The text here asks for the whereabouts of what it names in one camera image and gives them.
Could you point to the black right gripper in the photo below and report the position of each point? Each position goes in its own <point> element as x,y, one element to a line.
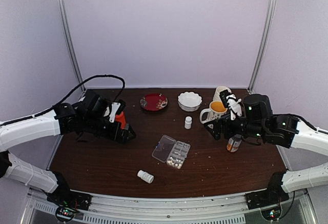
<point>224,121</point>

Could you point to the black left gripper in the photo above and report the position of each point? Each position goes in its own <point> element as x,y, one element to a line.
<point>122,138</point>

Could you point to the orange pill bottle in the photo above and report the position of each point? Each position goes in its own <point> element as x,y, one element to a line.
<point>121,119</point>

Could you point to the small white pill bottle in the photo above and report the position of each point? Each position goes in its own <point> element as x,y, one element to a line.
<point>145,176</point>

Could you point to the clear plastic pill organizer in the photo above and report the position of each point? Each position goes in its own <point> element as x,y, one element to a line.
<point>165,146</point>

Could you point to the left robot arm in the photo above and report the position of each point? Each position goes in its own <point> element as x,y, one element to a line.
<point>92,114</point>

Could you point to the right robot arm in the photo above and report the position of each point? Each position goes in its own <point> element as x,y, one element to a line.
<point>253,117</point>

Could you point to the white pills in organizer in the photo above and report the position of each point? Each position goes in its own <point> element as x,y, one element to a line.
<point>177,157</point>

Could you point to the floral mug yellow inside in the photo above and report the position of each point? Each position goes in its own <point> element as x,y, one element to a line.
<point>215,110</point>

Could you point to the cream textured mug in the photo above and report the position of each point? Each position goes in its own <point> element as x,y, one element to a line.
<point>216,96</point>

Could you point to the amber bottle grey cap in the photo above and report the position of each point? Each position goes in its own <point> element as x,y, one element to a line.
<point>234,143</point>

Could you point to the white scalloped bowl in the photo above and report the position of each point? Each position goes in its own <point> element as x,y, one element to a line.
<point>189,101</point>

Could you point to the red floral plate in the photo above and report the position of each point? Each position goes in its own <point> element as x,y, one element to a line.
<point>153,102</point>

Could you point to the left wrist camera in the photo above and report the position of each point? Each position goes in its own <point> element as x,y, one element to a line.
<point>113,109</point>

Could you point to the right aluminium frame post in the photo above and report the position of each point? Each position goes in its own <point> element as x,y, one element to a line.
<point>270,12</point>

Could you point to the aluminium frame post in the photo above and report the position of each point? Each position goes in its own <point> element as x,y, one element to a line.
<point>270,12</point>
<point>68,39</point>

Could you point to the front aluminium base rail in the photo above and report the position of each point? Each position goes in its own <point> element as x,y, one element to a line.
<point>196,205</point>

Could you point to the left aluminium frame post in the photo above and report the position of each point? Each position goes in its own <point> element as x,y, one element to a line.
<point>68,39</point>

